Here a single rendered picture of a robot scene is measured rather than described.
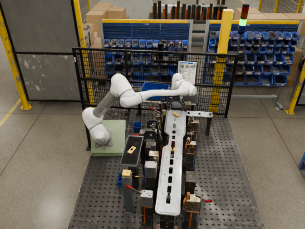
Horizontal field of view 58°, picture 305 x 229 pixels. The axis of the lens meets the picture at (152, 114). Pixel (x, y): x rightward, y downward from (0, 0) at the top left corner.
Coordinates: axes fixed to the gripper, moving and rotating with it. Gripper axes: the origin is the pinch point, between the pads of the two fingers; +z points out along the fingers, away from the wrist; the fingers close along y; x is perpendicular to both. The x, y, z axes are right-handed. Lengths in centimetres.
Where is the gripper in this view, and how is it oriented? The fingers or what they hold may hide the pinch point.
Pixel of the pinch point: (175, 110)
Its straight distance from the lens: 290.2
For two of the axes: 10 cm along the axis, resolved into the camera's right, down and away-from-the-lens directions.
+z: 0.0, 8.2, 5.7
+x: 1.1, -5.7, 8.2
